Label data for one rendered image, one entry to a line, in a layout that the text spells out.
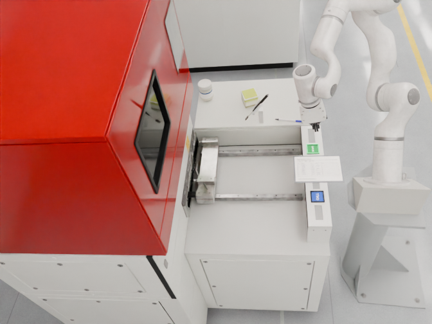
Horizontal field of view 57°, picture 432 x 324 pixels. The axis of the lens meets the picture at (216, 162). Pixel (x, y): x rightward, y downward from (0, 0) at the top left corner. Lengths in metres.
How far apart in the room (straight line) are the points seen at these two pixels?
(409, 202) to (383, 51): 0.63
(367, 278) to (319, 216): 1.01
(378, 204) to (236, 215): 0.62
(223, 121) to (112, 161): 1.15
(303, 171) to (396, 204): 0.41
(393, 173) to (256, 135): 0.67
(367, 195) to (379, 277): 0.97
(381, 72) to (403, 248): 1.31
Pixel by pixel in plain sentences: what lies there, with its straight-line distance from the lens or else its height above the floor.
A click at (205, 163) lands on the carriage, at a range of 1.97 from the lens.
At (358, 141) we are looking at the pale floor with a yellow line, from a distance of 3.23.
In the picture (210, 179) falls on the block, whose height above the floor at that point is 0.91.
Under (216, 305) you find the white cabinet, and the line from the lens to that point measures 2.41.
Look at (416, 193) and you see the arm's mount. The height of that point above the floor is 0.98.
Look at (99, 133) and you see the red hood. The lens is 0.89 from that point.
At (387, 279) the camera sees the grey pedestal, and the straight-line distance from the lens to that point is 2.66.
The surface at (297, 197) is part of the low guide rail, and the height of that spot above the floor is 0.85.
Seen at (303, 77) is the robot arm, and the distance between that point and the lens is 1.53.
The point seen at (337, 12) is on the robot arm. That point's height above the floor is 1.53.
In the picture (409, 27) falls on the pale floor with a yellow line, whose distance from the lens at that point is 4.41.
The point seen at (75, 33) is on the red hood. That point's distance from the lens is 1.23.
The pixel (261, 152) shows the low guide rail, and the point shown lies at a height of 0.85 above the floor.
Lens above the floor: 2.41
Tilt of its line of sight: 51 degrees down
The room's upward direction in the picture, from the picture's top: 12 degrees counter-clockwise
